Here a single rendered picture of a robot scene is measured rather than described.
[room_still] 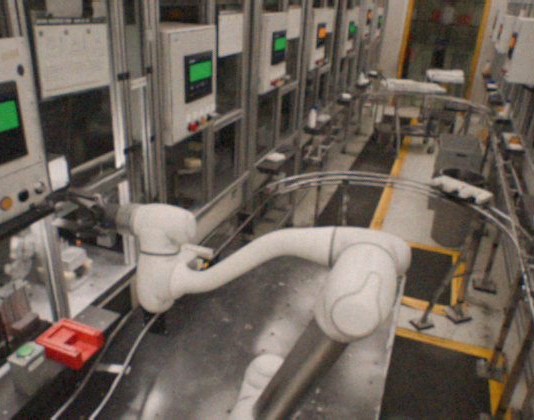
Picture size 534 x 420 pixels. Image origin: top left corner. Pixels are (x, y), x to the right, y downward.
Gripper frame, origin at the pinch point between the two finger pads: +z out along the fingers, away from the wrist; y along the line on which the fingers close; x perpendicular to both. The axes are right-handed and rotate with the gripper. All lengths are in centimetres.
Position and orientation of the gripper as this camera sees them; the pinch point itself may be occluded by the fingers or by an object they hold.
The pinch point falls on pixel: (59, 210)
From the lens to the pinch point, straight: 148.2
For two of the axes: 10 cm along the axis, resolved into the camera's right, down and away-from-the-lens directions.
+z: -9.7, -1.1, 2.1
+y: -0.1, -8.6, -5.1
